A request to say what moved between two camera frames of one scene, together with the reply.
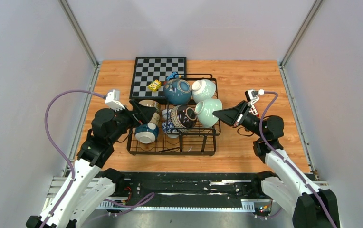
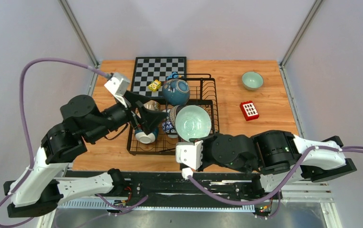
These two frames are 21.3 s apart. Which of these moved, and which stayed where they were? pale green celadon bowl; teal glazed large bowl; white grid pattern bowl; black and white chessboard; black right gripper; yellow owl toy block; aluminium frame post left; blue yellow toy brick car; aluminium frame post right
Moved: white grid pattern bowl; black right gripper; pale green celadon bowl
Stayed: aluminium frame post left; black and white chessboard; teal glazed large bowl; blue yellow toy brick car; yellow owl toy block; aluminium frame post right
